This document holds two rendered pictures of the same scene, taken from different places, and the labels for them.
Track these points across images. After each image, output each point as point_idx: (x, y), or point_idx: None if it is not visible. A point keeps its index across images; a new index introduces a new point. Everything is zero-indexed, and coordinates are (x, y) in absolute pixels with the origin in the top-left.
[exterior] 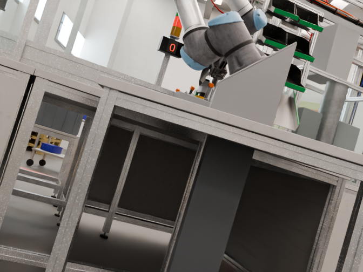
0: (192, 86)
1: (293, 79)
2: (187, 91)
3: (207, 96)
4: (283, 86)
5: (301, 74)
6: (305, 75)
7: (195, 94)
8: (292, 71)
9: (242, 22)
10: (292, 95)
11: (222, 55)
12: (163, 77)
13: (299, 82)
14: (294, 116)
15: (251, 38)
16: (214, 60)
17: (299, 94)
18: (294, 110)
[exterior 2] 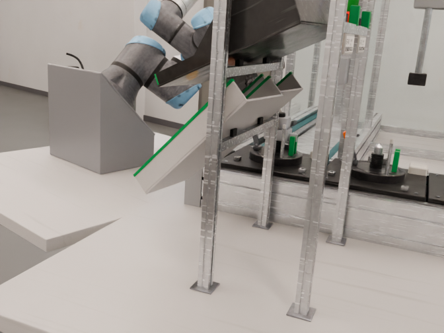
0: (344, 131)
1: (257, 37)
2: (377, 144)
3: (254, 141)
4: (49, 110)
5: (212, 22)
6: (213, 16)
7: (296, 143)
8: (292, 0)
9: (125, 46)
10: (227, 96)
11: (145, 86)
12: (341, 124)
13: (203, 51)
14: (171, 160)
15: (115, 59)
16: (153, 93)
17: (210, 86)
18: (183, 142)
